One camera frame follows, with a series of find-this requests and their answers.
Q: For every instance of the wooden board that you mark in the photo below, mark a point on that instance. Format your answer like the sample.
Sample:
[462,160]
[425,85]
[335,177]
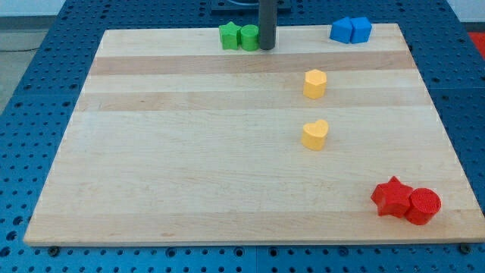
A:
[175,141]

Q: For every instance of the yellow hexagon block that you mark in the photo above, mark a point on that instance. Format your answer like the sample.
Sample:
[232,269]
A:
[315,84]

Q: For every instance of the yellow heart block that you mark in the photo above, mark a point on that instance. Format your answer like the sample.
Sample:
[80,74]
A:
[314,135]

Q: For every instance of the green cylinder block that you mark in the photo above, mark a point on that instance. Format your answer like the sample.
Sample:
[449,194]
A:
[249,35]

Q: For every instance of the green star block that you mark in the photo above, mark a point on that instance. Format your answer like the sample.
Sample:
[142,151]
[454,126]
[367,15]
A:
[229,35]

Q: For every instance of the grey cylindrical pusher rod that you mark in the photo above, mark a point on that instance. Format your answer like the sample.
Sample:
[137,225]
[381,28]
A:
[267,21]

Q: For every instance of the blue block left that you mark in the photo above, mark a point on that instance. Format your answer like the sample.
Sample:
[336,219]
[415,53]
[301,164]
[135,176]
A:
[341,30]

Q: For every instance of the blue block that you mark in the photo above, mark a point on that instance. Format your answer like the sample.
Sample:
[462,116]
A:
[341,30]
[361,29]

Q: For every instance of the blue block right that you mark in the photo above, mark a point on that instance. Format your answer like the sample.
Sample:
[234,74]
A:
[361,29]

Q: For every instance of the red star block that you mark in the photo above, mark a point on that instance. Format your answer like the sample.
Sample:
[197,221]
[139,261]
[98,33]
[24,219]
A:
[392,198]

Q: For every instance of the red cylinder block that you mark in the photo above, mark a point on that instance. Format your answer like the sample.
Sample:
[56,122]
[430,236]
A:
[424,204]

